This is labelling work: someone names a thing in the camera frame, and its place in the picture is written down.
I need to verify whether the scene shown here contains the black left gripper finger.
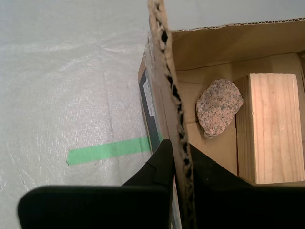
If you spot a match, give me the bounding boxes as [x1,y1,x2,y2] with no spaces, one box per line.
[190,144,305,229]
[17,139,176,229]

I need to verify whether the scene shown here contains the light wooden block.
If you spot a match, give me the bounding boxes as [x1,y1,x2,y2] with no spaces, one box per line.
[234,73,305,185]

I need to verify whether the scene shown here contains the speckled beige rock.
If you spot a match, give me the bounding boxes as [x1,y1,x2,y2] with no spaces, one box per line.
[195,78,244,139]

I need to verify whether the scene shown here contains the brown cardboard box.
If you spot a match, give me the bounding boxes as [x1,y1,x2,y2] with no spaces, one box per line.
[137,0,305,229]

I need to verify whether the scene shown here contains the light green tape strip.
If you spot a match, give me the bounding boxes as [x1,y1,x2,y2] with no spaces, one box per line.
[66,137,151,166]

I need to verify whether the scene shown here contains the white plastic table cover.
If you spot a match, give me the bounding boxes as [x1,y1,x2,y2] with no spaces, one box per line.
[0,40,153,189]

